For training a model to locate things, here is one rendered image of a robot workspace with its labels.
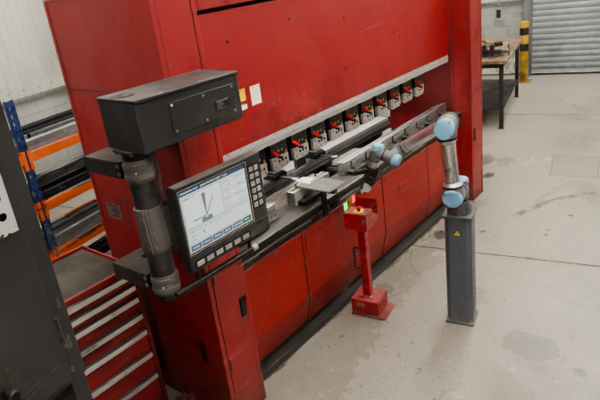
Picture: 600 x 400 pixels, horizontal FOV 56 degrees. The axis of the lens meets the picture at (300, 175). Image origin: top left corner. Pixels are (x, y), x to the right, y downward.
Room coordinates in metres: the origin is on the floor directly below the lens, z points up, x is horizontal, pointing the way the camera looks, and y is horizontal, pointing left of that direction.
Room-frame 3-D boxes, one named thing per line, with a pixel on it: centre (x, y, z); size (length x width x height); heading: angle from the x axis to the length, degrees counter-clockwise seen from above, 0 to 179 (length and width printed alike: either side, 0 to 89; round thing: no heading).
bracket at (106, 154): (2.25, 0.64, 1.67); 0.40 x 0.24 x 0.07; 139
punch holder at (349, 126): (3.84, -0.39, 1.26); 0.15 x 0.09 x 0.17; 139
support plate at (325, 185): (3.31, -0.12, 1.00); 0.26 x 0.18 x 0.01; 49
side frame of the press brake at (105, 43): (2.79, 0.76, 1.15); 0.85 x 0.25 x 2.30; 49
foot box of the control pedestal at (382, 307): (3.33, -0.39, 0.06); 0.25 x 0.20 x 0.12; 59
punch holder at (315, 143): (3.54, -0.13, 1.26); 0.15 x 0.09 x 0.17; 139
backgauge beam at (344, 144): (3.91, -0.05, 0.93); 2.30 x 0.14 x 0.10; 139
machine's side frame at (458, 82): (5.24, -1.38, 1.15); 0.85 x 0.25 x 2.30; 49
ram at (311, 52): (3.90, -0.44, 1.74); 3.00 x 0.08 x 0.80; 139
